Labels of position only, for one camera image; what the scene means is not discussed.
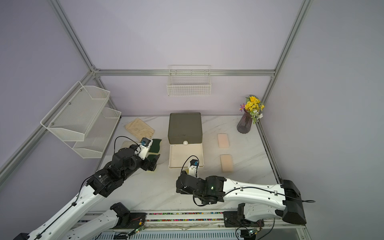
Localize pink sponge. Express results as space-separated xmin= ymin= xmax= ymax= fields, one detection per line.
xmin=220 ymin=155 xmax=234 ymax=173
xmin=218 ymin=134 xmax=230 ymax=149

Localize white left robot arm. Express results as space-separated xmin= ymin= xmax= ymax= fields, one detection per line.
xmin=15 ymin=143 xmax=159 ymax=240

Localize olive three-drawer cabinet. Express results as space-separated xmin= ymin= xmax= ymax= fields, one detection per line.
xmin=168 ymin=113 xmax=203 ymax=145

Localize beige rubber glove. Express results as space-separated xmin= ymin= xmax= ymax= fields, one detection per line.
xmin=125 ymin=118 xmax=155 ymax=140

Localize white two-tier mesh shelf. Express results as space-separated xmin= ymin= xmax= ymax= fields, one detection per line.
xmin=41 ymin=82 xmax=121 ymax=159

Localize purple glass vase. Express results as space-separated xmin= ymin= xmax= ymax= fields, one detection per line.
xmin=237 ymin=110 xmax=253 ymax=134

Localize yellow artificial flowers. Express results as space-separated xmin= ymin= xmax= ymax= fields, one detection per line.
xmin=240 ymin=95 xmax=265 ymax=124

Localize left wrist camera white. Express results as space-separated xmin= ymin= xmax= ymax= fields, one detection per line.
xmin=138 ymin=138 xmax=153 ymax=160

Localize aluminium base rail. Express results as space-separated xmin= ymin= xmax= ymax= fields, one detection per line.
xmin=64 ymin=210 xmax=311 ymax=240

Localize white wire wall basket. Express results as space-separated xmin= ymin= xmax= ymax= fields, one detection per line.
xmin=167 ymin=65 xmax=212 ymax=97

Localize aluminium frame profile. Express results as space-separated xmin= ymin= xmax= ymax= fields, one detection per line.
xmin=94 ymin=69 xmax=276 ymax=77

